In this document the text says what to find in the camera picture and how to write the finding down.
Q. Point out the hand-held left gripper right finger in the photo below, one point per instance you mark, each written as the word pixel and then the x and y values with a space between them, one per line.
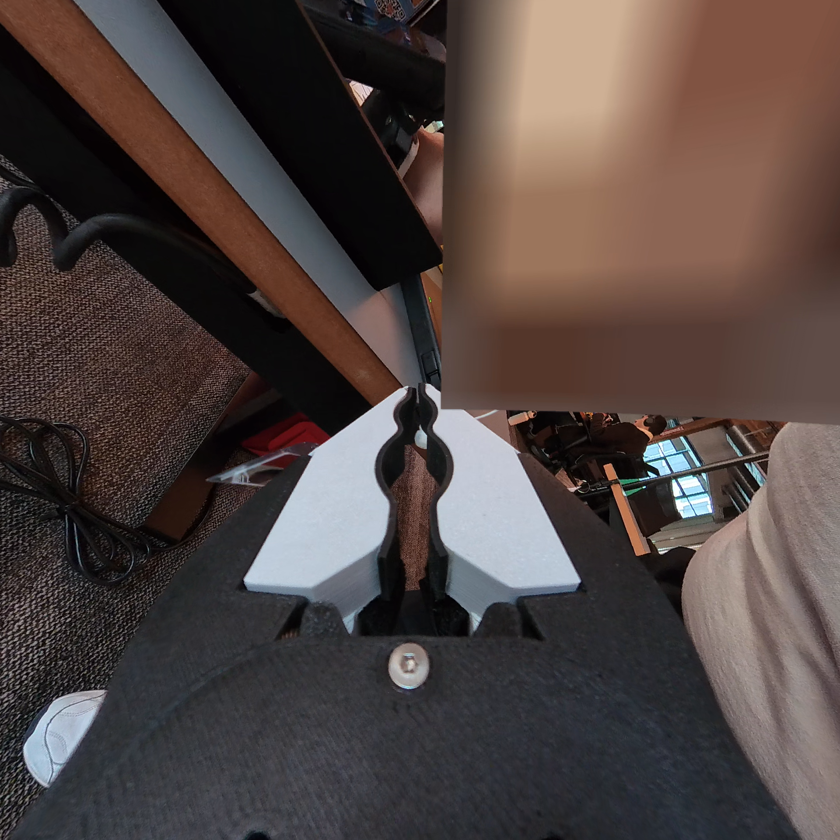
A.
pixel 505 525

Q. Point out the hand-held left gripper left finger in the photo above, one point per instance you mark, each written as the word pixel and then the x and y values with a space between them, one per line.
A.
pixel 328 525

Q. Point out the person's right forearm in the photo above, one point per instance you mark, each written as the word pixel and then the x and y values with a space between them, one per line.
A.
pixel 430 190

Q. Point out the white desk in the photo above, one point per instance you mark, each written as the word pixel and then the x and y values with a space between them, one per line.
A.
pixel 275 197

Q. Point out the clear plastic wrapper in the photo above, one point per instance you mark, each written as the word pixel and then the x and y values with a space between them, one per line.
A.
pixel 262 467

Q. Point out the red bin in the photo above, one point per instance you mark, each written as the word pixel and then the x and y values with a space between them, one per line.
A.
pixel 289 436

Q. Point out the white sneaker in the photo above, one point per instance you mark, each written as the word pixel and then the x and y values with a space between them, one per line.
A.
pixel 59 735

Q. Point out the wooden-edged grey table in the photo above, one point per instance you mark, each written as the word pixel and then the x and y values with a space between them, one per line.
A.
pixel 197 190

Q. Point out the black open box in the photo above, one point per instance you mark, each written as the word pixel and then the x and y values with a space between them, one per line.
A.
pixel 295 98

